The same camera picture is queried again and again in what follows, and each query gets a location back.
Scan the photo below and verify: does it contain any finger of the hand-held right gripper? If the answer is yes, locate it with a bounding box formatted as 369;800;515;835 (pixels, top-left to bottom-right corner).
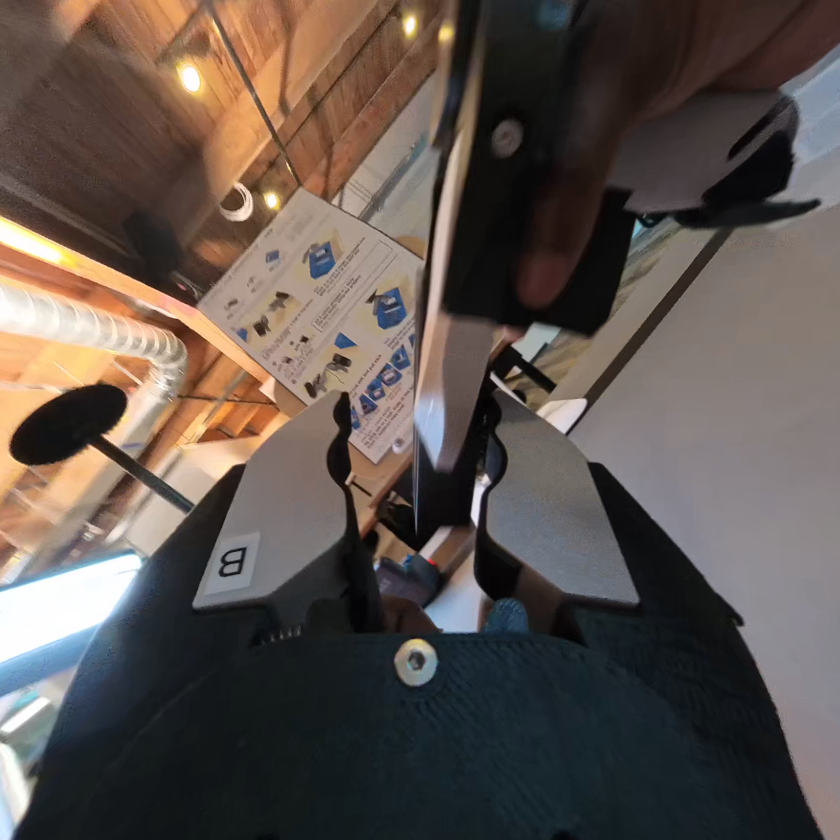
413;133;494;476

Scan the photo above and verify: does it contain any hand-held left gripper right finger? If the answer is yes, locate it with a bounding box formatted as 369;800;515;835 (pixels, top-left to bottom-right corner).
472;391;642;630

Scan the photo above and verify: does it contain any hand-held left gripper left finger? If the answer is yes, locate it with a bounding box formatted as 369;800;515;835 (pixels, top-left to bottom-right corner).
192;391;363;632

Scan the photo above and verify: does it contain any black usb hub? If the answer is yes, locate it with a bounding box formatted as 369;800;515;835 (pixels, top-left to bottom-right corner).
412;394;492;551

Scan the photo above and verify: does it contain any person's left hand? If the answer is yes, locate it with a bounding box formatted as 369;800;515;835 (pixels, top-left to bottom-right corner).
382;592;439;635

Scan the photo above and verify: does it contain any person's right hand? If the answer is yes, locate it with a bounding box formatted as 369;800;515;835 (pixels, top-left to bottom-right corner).
517;0;840;315

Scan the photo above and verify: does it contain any instruction sheet on stand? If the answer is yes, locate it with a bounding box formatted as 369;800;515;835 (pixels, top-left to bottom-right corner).
266;233;431;526

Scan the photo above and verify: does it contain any white document stand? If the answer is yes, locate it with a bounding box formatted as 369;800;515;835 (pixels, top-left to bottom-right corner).
537;395;589;435

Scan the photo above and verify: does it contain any instruction poster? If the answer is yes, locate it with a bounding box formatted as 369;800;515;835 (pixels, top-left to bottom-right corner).
196;189;427;466

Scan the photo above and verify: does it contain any white led light panel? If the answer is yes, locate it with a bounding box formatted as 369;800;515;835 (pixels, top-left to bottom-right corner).
0;550;144;665

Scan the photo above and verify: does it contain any black disc-topped pole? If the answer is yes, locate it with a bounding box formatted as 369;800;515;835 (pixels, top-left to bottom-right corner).
8;382;196;514

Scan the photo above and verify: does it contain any black round ceiling fixture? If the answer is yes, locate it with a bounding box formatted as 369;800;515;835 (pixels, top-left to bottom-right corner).
123;209;186;280

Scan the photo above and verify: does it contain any white cable coil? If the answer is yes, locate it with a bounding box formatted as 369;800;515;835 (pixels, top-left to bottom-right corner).
218;182;255;222

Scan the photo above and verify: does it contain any silver air duct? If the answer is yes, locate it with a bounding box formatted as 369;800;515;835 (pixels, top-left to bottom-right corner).
0;281;189;403

